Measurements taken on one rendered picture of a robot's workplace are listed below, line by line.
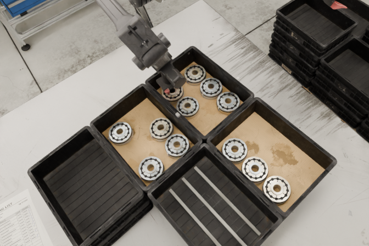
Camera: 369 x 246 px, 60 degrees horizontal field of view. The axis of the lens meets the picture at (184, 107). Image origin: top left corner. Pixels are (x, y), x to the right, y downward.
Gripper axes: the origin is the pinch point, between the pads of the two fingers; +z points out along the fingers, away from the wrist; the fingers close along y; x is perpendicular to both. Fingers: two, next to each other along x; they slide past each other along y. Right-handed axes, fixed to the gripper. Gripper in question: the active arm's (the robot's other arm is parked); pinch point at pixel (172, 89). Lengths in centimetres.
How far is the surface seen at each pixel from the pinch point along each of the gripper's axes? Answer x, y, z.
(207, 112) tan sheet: -17.5, 6.7, 4.1
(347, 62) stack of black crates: -23, 111, 50
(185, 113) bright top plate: -13.3, -1.7, 1.0
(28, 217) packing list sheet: -6, -83, 16
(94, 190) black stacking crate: -18, -51, 4
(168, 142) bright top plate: -20.2, -15.4, 0.9
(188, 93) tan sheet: -3.6, 5.9, 4.2
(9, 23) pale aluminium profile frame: 174, -56, 58
